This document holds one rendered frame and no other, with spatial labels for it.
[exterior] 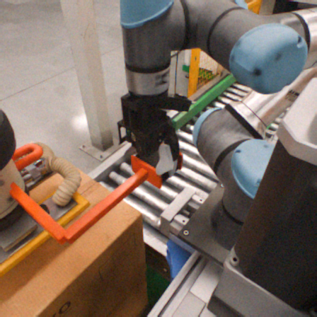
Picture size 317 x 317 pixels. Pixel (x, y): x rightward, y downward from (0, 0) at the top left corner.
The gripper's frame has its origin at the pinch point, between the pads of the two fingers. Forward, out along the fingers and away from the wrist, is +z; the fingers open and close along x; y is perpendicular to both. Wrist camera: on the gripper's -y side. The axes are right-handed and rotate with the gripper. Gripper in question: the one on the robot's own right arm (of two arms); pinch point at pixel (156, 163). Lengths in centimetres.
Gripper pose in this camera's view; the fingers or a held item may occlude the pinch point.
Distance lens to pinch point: 61.8
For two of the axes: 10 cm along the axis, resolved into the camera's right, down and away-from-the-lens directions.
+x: 7.7, 4.5, -4.5
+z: 0.0, 7.1, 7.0
